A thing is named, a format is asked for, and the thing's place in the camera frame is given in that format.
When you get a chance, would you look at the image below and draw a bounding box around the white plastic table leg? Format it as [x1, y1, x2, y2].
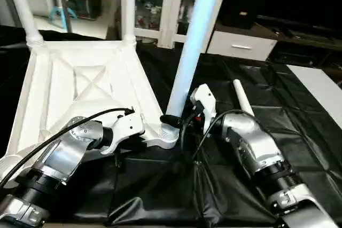
[160, 0, 226, 144]
[120, 0, 139, 45]
[232, 78, 257, 118]
[4, 0, 46, 47]

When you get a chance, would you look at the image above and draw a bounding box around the white plastic table top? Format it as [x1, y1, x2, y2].
[0, 38, 180, 189]

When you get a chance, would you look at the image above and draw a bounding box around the black work mat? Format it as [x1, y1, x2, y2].
[0, 24, 342, 226]

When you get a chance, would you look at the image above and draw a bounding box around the white drawer unit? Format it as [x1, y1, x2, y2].
[206, 30, 279, 62]

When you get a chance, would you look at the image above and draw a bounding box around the white glass door cabinet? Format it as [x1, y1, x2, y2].
[126, 0, 228, 50]

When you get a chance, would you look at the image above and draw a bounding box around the teal stand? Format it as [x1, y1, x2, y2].
[50, 0, 73, 29]

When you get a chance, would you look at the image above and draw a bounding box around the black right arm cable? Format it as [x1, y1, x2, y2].
[180, 108, 252, 160]

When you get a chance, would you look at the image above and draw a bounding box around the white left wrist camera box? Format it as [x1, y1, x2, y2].
[101, 111, 146, 155]

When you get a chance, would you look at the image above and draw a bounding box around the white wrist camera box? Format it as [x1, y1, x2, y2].
[101, 111, 146, 155]
[189, 83, 217, 136]

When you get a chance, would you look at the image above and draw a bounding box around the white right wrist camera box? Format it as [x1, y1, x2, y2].
[189, 83, 217, 136]

